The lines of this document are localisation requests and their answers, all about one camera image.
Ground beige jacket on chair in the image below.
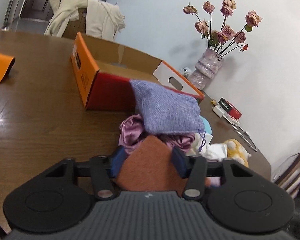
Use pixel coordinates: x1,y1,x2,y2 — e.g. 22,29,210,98
44,0,126,41

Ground rust brown felt cloth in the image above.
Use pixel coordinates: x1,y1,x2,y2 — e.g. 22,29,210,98
115,135,187,196

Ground yellow white plush toy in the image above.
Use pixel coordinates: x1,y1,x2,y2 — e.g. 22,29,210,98
224,139,251,167

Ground red black small box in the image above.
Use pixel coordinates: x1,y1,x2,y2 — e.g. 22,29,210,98
218,98,242,120

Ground small white medicine bottle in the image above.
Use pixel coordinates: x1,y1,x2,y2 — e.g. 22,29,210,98
179,67,192,79

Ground white charger plug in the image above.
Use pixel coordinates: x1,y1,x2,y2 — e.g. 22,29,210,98
212,105,227,118

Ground dried pink roses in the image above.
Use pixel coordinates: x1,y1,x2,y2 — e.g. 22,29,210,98
183,0,263,57

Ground pink satin scrunchie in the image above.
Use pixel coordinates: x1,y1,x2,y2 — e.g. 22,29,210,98
119,114,196,155

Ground white tissue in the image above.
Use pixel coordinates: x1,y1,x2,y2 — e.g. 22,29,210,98
188,132,228,162

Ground red orange cardboard box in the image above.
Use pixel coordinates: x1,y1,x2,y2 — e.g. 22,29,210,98
71,33,204,112

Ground lavender knitted cloth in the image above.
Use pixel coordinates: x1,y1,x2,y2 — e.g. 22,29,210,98
129,80,205,135

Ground light blue fluffy ball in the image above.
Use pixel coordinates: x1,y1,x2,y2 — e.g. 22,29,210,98
200,116,212,135

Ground wooden chair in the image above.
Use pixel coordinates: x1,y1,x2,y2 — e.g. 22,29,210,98
62,8,87,40

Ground pink textured vase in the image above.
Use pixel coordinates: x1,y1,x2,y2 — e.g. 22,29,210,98
187,48,224,90

